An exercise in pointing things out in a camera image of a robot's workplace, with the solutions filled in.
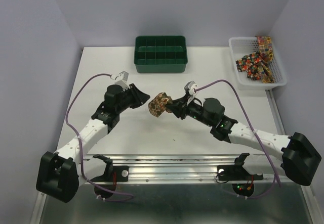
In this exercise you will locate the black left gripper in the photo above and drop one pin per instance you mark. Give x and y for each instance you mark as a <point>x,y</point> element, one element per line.
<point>138,97</point>

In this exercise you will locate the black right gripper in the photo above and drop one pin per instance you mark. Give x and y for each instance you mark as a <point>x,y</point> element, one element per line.
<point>177,106</point>

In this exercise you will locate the paisley patterned tie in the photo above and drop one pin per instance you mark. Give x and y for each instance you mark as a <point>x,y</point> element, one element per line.
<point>158,105</point>

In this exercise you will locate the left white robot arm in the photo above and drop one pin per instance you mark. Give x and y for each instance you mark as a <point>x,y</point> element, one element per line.
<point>61,173</point>

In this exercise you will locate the green compartment organizer box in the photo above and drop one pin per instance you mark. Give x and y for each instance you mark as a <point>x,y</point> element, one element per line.
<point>160,54</point>

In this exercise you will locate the dark multicolour dotted tie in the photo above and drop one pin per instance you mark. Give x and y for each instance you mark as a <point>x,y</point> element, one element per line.
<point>252,65</point>

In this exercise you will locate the white perforated plastic basket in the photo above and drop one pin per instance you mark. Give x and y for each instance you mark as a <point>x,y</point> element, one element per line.
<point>241,46</point>

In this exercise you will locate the yellow patterned tie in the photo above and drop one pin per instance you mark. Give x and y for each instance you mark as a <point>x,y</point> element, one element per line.
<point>266,53</point>

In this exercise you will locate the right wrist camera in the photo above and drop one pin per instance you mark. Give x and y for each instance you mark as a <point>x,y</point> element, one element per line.
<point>190,91</point>

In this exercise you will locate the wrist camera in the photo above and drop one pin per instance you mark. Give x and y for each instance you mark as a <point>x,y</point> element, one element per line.
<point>121,80</point>
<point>190,91</point>

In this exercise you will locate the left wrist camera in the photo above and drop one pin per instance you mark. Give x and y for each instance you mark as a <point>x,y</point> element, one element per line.
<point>121,80</point>

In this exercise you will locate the aluminium rail frame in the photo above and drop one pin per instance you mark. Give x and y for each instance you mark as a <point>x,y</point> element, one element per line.
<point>176,169</point>

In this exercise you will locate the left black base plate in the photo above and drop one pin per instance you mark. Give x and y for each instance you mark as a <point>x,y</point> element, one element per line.
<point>113,174</point>

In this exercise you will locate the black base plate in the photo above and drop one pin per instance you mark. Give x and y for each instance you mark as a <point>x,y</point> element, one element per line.
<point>113,174</point>
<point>236,173</point>

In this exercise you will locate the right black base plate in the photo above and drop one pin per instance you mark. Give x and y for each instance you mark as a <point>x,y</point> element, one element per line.
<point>236,173</point>

